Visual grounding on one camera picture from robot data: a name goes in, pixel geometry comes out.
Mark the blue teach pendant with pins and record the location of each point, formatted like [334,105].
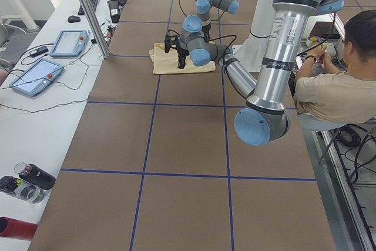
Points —
[37,77]
[69,43]

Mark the aluminium frame post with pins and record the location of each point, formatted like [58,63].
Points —
[95,27]

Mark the lower blue teach pendant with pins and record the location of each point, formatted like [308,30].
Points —
[37,77]

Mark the seated person beige shirt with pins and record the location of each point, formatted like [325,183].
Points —
[332,95]

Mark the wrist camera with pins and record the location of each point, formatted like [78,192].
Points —
[170,42]

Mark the beige printed t-shirt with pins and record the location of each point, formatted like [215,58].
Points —
[166,63]

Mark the upper blue teach pendant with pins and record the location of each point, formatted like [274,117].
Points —
[69,43]

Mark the red bottle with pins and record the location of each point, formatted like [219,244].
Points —
[17,229]

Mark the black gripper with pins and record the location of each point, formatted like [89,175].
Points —
[181,55]
[207,29]

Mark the black water bottle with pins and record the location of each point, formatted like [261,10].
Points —
[35,175]

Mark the black computer mouse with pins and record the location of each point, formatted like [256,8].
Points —
[73,19]

